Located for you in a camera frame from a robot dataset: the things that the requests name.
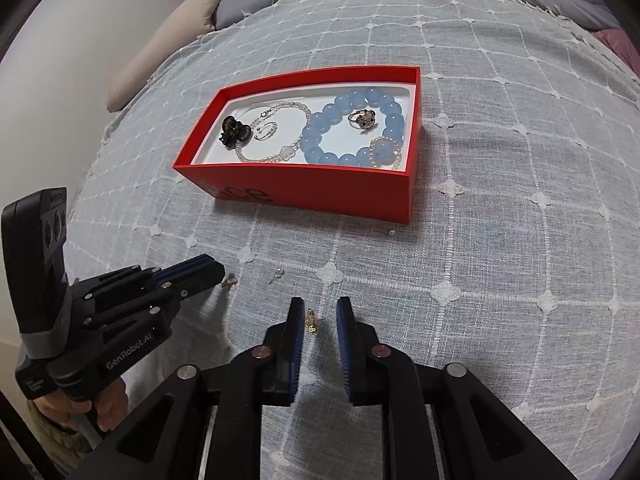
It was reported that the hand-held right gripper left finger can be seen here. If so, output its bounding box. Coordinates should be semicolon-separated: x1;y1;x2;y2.
65;296;306;480

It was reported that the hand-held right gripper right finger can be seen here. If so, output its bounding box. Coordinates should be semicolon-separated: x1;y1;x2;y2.
336;296;576;480

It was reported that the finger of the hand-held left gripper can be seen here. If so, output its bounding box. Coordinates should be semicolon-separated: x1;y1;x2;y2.
74;254;222;306
82;266;227;333

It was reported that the black hair clip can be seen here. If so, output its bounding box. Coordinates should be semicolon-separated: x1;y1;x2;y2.
218;116;252;150

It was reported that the red cardboard box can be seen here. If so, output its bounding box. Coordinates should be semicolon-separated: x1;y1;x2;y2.
173;65;423;224

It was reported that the blue bead bracelet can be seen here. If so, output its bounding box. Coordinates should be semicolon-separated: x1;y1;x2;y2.
300;87;406;168

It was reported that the clear pearl bead bracelet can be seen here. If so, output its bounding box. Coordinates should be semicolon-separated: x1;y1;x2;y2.
235;102;313;163

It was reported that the small pearl bead ring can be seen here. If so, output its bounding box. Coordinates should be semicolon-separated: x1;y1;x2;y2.
369;136;402;170

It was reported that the gold ring with stone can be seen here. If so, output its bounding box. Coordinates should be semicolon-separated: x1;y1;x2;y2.
348;108;378;131

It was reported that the person's left forearm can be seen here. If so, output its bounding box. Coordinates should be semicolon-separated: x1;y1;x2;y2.
22;400;108;480

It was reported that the person's left hand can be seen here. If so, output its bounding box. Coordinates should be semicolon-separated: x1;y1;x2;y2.
47;379;129;433

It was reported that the beige pillow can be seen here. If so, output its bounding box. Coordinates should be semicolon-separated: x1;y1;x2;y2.
107;0;228;111

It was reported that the pink blanket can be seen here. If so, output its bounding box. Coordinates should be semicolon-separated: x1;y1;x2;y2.
592;27;640;78

